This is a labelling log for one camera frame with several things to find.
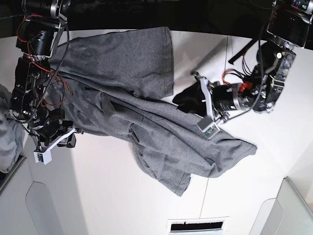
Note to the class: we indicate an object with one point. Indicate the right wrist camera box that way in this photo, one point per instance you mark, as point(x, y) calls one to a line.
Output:
point(44, 156)

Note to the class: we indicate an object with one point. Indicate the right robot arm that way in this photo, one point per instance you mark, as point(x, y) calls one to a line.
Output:
point(38, 35)

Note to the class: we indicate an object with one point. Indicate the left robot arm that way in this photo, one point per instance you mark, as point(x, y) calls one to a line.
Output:
point(266, 62)

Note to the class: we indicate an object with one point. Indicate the white bin left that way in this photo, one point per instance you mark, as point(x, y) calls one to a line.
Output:
point(26, 206)

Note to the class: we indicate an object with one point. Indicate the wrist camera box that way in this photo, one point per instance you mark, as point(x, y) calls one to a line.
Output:
point(44, 156)
point(208, 127)

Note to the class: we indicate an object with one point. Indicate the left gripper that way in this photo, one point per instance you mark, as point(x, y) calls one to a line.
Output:
point(220, 99)

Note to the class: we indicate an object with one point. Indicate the grey clothes pile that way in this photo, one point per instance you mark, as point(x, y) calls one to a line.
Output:
point(11, 134)

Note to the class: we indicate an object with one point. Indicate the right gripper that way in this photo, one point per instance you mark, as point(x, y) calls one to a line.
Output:
point(55, 133)

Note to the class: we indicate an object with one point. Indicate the white bin right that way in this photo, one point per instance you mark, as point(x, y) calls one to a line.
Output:
point(286, 214)

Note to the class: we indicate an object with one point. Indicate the white bin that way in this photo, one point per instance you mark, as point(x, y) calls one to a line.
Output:
point(286, 214)
point(26, 206)

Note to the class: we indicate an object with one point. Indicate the grey t-shirt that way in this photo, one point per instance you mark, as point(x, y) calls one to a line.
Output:
point(117, 84)

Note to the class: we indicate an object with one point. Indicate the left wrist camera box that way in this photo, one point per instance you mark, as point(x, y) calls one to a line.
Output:
point(208, 127)

